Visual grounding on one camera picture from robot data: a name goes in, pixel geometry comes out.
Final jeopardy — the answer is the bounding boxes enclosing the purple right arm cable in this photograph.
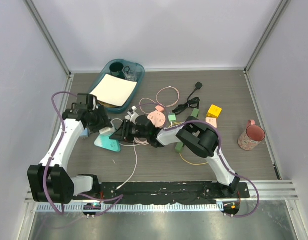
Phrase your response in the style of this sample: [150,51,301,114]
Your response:
[130,102,260,221]

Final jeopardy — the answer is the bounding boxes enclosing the white slotted cable duct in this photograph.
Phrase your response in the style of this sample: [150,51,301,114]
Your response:
[35,202,224,213]

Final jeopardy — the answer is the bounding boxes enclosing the white charging cable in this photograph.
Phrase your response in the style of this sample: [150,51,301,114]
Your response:
[111,118,138,190]

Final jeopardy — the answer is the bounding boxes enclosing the teal plastic tray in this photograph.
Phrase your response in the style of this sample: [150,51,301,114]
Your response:
[88,59,145,114]

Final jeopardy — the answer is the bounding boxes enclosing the pink socket power cord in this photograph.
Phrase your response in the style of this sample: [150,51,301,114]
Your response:
[123,136,151,147]

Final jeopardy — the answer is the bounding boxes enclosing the teal triangular power socket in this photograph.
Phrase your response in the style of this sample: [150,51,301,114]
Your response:
[94,135,121,153]

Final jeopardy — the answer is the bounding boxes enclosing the yellow charging cable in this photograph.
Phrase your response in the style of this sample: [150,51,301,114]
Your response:
[168,121,209,166]

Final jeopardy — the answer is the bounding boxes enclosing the green power strip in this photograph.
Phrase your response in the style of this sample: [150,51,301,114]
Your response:
[174,107,200,153]

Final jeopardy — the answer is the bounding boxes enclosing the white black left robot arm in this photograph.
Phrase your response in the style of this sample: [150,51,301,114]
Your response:
[27,93,114,204]

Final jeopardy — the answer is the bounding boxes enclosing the clear glass cup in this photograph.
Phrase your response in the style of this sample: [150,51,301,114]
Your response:
[122,66,137,82]

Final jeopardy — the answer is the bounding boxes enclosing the white paper sheet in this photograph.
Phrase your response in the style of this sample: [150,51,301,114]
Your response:
[90,74,137,107]

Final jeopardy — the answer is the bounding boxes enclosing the green charger plug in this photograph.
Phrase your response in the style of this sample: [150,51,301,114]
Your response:
[168,113,176,122]

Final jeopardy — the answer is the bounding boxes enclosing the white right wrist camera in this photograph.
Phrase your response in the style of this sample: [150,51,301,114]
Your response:
[125,106,139,122]

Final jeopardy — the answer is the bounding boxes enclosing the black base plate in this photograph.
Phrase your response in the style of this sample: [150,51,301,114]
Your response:
[86,181,250,205]

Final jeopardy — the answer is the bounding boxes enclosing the red pink cup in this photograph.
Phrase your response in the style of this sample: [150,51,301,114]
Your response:
[237,119,266,151]

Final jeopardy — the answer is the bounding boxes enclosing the white cube charger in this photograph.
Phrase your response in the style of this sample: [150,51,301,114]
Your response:
[99,126,116,136]

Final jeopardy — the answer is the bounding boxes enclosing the orange pink charger plug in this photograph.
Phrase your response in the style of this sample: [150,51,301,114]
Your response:
[155,105,165,113]

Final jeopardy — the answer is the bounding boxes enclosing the pink cube socket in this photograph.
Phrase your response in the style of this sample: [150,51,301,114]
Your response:
[205,117,217,128]

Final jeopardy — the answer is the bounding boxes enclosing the round pink power socket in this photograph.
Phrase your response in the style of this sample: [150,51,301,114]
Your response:
[147,110,166,128]

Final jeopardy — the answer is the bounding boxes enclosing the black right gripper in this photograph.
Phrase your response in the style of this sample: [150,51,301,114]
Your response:
[112,119,149,142]

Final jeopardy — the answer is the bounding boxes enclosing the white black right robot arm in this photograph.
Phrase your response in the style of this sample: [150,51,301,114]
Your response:
[110,115,240,198]

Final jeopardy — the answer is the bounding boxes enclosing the blue charger plug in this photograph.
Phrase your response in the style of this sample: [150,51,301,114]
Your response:
[79,128,90,139]

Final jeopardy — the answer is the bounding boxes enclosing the black power strip cord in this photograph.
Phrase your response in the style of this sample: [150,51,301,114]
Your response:
[171,81,204,116]

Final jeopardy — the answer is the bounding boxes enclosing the yellow cube socket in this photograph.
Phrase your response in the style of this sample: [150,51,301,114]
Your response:
[206,104,222,119]

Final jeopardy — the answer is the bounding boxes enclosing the dark green mug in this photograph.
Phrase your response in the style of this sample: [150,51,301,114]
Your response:
[109,62,124,79]

